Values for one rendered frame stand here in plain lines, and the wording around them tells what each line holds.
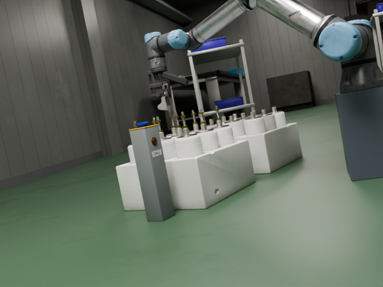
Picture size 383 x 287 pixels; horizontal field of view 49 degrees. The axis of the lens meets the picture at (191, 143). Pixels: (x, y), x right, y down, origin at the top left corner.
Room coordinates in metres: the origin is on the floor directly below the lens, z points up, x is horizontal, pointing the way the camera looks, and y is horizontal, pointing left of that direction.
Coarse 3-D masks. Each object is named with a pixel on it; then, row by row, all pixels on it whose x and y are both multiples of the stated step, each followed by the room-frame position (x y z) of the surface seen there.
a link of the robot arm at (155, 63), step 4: (152, 60) 1.80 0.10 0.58; (156, 60) 1.80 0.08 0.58; (160, 60) 1.80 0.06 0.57; (164, 60) 1.82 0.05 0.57; (152, 64) 1.81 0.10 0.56; (156, 64) 1.80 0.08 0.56; (160, 64) 1.80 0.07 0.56; (164, 64) 1.81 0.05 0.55; (152, 68) 1.81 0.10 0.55; (156, 68) 1.81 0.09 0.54
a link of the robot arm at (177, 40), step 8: (168, 32) 1.76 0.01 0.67; (176, 32) 1.72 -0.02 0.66; (184, 32) 1.76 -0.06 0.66; (160, 40) 1.77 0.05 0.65; (168, 40) 1.74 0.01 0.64; (176, 40) 1.72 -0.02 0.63; (184, 40) 1.75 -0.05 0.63; (160, 48) 1.78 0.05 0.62; (168, 48) 1.76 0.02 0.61; (176, 48) 1.75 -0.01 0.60; (184, 48) 1.81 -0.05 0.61
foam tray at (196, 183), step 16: (240, 144) 1.65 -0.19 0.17; (176, 160) 1.45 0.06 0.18; (192, 160) 1.41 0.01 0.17; (208, 160) 1.45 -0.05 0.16; (224, 160) 1.54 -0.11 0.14; (240, 160) 1.63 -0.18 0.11; (128, 176) 1.59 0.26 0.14; (176, 176) 1.45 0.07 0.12; (192, 176) 1.41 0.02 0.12; (208, 176) 1.44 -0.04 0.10; (224, 176) 1.52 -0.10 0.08; (240, 176) 1.62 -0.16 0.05; (128, 192) 1.60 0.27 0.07; (176, 192) 1.46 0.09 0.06; (192, 192) 1.42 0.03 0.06; (208, 192) 1.42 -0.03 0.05; (224, 192) 1.51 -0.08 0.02; (128, 208) 1.61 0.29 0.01; (144, 208) 1.56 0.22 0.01; (176, 208) 1.47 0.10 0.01; (192, 208) 1.43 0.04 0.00
